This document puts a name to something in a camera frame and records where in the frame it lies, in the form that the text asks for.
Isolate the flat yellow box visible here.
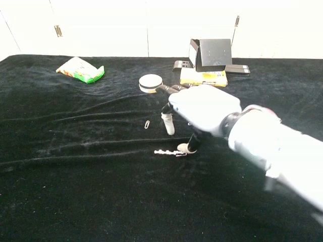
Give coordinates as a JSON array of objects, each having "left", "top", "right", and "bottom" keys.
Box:
[{"left": 179, "top": 67, "right": 229, "bottom": 88}]

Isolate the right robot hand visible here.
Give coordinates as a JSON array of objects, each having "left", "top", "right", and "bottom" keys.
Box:
[{"left": 155, "top": 83, "right": 243, "bottom": 155}]

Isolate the round white tin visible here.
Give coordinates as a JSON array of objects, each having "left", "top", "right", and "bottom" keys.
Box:
[{"left": 138, "top": 74, "right": 164, "bottom": 94}]

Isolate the green orange snack bag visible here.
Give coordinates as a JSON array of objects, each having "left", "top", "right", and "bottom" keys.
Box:
[{"left": 56, "top": 56, "right": 105, "bottom": 84}]

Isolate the black velvet tablecloth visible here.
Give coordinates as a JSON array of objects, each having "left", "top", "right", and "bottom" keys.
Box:
[{"left": 0, "top": 54, "right": 323, "bottom": 242}]

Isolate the paper clip chain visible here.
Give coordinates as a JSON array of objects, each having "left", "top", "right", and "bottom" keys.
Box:
[{"left": 154, "top": 149, "right": 188, "bottom": 157}]

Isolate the flat black strip case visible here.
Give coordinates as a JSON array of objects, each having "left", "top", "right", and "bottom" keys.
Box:
[
  {"left": 172, "top": 63, "right": 251, "bottom": 77},
  {"left": 174, "top": 59, "right": 250, "bottom": 70}
]

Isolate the folding screen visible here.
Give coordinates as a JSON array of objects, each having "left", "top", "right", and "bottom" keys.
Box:
[{"left": 0, "top": 0, "right": 323, "bottom": 60}]

